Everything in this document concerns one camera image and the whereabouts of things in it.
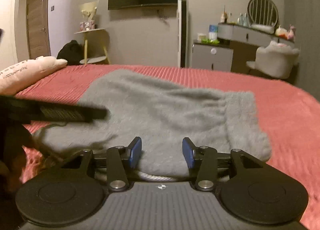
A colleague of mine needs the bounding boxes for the pink white pillow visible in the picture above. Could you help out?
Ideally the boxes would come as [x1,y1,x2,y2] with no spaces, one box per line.
[0,56,68,95]

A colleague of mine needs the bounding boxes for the cream flower bouquet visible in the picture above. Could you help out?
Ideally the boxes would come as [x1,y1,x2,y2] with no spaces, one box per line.
[79,0,99,31]

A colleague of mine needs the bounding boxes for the round vanity mirror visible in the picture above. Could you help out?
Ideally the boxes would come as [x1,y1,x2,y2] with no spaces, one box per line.
[247,0,279,27]

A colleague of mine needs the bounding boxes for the black bag on floor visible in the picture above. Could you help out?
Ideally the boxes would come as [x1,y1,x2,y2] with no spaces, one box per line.
[57,40,84,66]

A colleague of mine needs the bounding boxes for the blue white canister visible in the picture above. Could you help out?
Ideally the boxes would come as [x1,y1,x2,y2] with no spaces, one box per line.
[208,25,218,40]

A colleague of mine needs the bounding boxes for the yellow leg side table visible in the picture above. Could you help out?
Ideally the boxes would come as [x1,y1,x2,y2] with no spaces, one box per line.
[74,28,111,65]

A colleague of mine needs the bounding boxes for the red ribbed bed cover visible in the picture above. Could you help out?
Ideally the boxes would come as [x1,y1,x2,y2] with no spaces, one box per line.
[18,65,319,229]

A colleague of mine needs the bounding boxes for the white standing panel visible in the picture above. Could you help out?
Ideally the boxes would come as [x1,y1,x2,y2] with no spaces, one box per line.
[177,0,189,68]

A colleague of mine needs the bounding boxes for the grey small cabinet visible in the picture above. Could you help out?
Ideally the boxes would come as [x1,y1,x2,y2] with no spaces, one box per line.
[191,42,233,72]

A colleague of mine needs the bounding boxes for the grey sweat pants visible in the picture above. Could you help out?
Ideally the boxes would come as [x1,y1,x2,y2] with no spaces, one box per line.
[34,69,272,179]

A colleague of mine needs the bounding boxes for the grey fluffy chair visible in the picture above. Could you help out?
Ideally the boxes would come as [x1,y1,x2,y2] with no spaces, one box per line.
[246,41,300,79]

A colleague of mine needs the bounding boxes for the grey vanity desk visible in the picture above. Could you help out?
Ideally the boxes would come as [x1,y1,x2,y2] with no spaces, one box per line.
[217,23,295,74]

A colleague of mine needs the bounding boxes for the wooden room door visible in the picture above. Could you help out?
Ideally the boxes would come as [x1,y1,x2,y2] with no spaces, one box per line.
[26,0,51,59]

